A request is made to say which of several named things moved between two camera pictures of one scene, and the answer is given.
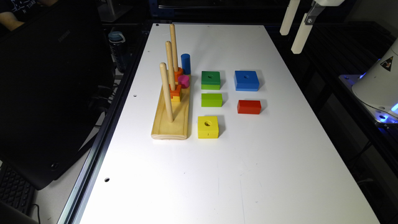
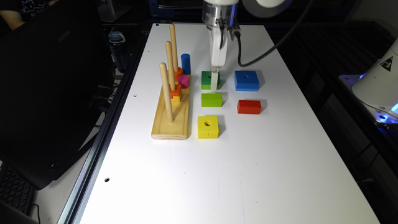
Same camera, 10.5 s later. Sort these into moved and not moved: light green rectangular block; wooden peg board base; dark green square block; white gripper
Moved: white gripper
Not moved: dark green square block; wooden peg board base; light green rectangular block
